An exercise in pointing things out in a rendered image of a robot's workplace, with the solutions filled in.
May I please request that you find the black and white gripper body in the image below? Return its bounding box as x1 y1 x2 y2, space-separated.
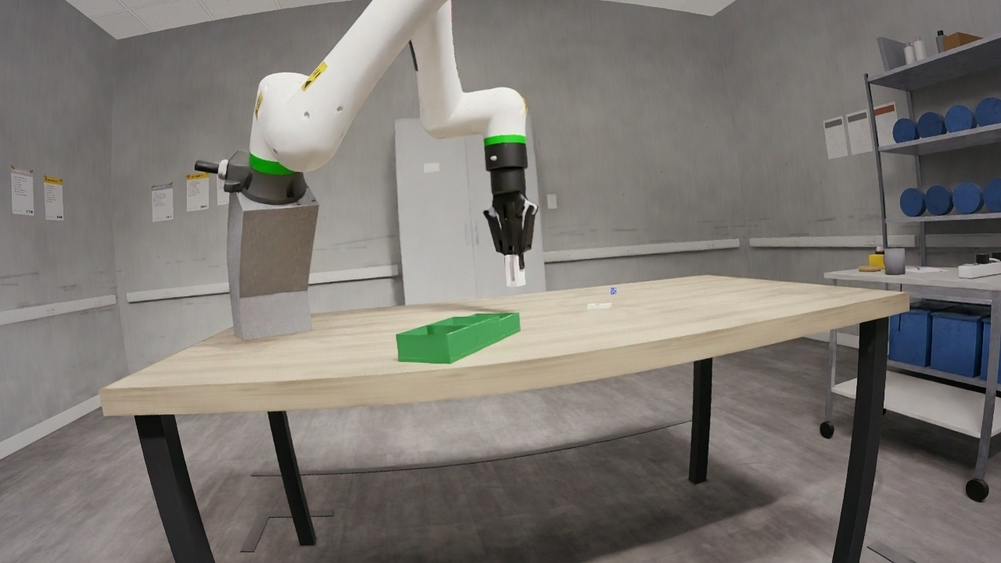
490 169 528 219

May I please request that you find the green rack of labelled bins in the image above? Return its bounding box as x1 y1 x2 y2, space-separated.
396 313 521 364

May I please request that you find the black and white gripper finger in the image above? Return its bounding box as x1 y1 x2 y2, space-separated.
508 201 539 286
483 203 515 286

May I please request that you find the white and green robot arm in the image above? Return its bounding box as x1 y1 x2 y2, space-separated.
195 0 528 205

